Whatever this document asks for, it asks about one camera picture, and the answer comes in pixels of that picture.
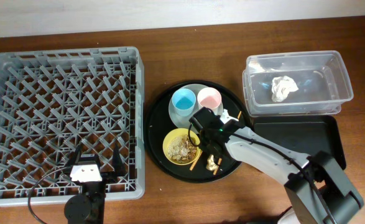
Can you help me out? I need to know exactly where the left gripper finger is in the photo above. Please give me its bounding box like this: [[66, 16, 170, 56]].
[[112, 145, 126, 176], [65, 146, 82, 168]]

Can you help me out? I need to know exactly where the gold snack wrapper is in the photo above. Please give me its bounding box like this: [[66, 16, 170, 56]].
[[206, 154, 219, 172]]

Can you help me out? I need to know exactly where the pink cup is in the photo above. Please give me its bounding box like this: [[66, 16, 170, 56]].
[[197, 87, 222, 114]]

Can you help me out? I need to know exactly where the food scraps and rice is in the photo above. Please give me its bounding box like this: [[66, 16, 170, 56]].
[[167, 134, 198, 164]]

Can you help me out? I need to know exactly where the yellow bowl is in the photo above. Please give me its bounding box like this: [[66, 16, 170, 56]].
[[163, 128, 201, 166]]

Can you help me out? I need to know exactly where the blue cup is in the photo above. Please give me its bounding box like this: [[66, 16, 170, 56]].
[[171, 88, 196, 117]]

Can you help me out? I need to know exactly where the white tissue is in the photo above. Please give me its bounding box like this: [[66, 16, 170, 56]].
[[271, 76, 298, 103]]

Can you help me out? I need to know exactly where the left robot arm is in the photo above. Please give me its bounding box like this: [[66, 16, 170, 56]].
[[64, 145, 127, 224]]

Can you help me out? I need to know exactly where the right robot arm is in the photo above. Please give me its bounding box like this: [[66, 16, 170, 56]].
[[189, 107, 364, 224]]

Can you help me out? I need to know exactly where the grey dishwasher rack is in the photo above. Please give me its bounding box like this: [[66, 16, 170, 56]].
[[0, 47, 145, 207]]

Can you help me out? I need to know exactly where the light grey plate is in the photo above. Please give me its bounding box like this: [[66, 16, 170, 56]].
[[168, 83, 224, 133]]

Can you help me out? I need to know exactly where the wooden chopstick left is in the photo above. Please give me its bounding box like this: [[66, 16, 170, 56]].
[[189, 151, 203, 171]]

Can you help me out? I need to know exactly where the wooden chopstick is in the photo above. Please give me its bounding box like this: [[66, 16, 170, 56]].
[[189, 151, 203, 171], [213, 109, 242, 175]]

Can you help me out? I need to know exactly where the wooden chopstick right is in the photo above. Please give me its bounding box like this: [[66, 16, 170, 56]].
[[213, 109, 242, 175]]

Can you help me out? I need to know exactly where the round black tray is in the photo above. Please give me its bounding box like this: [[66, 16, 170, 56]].
[[144, 80, 252, 184]]

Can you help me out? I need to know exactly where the black rectangular tray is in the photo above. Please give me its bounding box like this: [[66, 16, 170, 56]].
[[253, 115, 346, 169]]

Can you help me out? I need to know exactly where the clear plastic bin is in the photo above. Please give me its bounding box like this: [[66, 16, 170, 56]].
[[243, 50, 354, 117]]

